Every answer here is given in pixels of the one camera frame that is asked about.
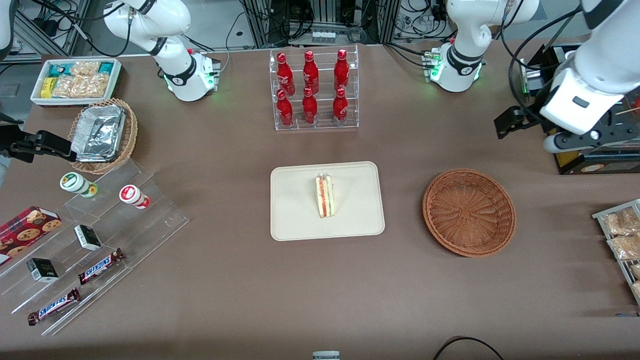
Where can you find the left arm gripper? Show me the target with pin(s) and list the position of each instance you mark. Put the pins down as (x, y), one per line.
(533, 114)

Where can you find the triangle sandwich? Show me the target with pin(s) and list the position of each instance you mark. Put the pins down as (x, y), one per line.
(325, 200)

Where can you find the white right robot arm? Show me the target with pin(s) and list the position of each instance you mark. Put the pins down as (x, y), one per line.
(170, 60)

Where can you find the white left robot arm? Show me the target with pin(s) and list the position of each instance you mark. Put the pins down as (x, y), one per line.
(467, 30)

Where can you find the wicker basket with foil trays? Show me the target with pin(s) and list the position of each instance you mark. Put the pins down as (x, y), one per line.
(131, 135)

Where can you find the round brown wicker basket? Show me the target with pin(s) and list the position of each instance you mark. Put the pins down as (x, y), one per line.
(470, 215)

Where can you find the beige plastic tray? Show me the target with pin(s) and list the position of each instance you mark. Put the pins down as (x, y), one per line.
(300, 210)

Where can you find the white snack bin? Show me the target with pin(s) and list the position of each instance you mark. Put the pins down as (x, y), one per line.
(37, 100)

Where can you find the black food warmer cabinet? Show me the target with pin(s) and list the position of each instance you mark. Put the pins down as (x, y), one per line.
(600, 162)

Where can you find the green lid cup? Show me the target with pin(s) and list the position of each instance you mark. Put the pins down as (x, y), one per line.
(75, 182)

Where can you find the stack of foil trays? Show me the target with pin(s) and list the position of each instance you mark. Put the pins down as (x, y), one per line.
(100, 132)

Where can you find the yellow snack packet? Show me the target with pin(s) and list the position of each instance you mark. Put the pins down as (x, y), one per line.
(47, 87)

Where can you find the wooden skewer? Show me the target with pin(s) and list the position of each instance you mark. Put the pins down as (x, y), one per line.
(629, 110)

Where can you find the grey electronics box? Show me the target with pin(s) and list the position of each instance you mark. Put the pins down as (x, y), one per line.
(532, 77)

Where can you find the large clear cracker bag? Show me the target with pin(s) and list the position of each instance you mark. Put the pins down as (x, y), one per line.
(82, 86)

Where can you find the teal snack packet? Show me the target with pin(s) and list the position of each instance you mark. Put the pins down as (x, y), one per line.
(59, 69)
(106, 67)

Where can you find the small clear cracker bag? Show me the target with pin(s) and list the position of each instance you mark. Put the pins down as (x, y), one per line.
(85, 68)

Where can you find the red cookie box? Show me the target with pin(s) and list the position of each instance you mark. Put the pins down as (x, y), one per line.
(25, 232)

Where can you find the red lid cup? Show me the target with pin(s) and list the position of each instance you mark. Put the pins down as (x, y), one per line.
(132, 195)

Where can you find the small black box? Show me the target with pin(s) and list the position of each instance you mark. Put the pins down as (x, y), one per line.
(88, 237)
(42, 270)

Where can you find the clear bag of rice snacks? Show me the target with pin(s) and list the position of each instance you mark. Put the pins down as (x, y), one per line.
(620, 222)
(625, 246)
(637, 289)
(636, 271)

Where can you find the clear acrylic stepped display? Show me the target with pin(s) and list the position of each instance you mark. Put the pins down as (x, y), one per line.
(145, 230)

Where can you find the snickers bar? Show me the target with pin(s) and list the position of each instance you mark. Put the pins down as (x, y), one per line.
(54, 306)
(100, 266)

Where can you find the red cola bottle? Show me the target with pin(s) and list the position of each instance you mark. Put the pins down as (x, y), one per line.
(341, 70)
(340, 109)
(310, 72)
(285, 111)
(285, 75)
(310, 109)

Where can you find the clear acrylic bottle rack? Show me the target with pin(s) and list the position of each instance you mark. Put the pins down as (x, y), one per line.
(325, 125)

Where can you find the white power strip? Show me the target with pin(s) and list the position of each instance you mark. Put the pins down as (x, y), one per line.
(322, 36)

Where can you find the grey device at table edge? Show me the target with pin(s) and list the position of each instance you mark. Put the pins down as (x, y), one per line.
(326, 356)

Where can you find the aluminium frame rack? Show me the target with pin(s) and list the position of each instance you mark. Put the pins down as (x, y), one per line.
(260, 25)
(75, 15)

